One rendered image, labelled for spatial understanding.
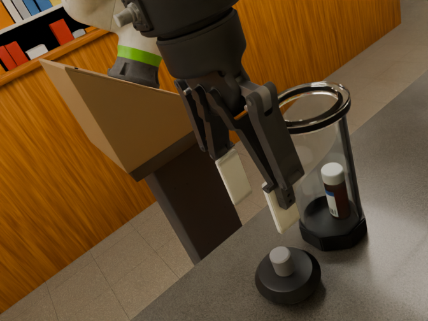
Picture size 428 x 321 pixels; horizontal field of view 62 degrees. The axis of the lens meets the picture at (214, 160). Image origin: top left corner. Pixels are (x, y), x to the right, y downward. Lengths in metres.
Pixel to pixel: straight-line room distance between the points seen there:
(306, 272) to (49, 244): 2.04
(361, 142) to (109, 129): 0.58
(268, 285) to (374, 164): 0.32
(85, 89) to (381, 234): 0.67
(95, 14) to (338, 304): 0.87
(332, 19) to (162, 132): 2.54
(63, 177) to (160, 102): 1.39
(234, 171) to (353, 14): 3.17
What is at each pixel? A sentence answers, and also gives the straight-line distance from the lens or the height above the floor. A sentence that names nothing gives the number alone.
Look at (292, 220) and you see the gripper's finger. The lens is 0.40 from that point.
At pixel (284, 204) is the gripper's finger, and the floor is 1.13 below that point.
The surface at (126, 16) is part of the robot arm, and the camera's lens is 0.30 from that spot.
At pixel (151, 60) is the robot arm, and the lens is 1.03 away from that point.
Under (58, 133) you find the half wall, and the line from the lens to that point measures 2.17.
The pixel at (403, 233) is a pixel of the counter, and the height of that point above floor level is 0.94.
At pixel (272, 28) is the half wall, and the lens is 2.83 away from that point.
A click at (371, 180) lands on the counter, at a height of 0.94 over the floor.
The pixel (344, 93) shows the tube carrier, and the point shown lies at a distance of 0.46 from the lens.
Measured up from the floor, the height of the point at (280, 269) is 0.99.
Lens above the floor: 1.37
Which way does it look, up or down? 31 degrees down
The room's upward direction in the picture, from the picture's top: 23 degrees counter-clockwise
